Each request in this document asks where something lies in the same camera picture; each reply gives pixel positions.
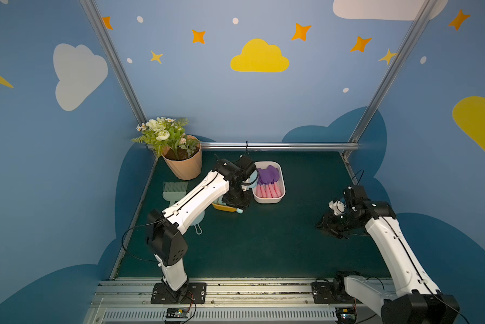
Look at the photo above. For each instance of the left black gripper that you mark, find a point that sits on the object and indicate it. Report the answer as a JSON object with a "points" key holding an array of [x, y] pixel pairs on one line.
{"points": [[235, 198]]}

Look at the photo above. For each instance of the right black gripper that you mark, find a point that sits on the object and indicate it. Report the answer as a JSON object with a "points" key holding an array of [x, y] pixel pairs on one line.
{"points": [[333, 223]]}

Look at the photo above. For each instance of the white plastic storage box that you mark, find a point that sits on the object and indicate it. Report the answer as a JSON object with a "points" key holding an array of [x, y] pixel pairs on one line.
{"points": [[264, 165]]}

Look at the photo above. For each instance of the purple square shovel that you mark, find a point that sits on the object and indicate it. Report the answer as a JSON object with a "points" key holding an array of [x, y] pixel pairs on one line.
{"points": [[265, 191], [262, 176], [277, 189]]}

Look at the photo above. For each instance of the purple pointed shovel pink handle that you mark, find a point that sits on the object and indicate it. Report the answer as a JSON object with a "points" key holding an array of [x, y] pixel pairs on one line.
{"points": [[259, 192]]}

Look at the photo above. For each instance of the yellow plastic storage box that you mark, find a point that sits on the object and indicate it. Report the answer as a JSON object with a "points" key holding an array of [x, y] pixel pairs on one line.
{"points": [[222, 207]]}

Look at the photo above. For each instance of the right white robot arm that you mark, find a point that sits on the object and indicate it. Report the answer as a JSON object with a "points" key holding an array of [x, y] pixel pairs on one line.
{"points": [[416, 297]]}

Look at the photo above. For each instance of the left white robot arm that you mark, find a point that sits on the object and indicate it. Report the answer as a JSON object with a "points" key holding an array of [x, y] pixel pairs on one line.
{"points": [[165, 233]]}

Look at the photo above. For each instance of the potted artificial flower plant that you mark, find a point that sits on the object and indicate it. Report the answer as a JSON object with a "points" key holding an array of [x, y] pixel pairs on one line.
{"points": [[168, 140]]}

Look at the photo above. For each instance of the blue toy brush scoop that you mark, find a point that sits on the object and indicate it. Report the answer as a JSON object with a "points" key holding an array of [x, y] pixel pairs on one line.
{"points": [[197, 223]]}

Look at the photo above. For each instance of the green toy rake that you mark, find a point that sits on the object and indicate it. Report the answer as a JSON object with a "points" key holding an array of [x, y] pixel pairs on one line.
{"points": [[174, 191]]}

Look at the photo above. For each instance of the right circuit board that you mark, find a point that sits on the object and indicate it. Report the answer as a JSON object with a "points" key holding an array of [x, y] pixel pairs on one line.
{"points": [[345, 316]]}

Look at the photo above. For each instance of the circuit board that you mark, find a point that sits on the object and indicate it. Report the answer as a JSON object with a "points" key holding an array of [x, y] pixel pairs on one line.
{"points": [[345, 316], [176, 314]]}

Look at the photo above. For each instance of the left circuit board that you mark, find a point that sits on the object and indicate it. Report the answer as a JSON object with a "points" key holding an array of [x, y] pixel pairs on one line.
{"points": [[176, 314]]}

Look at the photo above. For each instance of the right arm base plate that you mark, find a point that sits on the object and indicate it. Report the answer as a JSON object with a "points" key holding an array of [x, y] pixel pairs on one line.
{"points": [[330, 293]]}

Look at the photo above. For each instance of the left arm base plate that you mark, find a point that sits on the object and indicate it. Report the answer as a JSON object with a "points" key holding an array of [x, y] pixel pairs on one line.
{"points": [[162, 294]]}

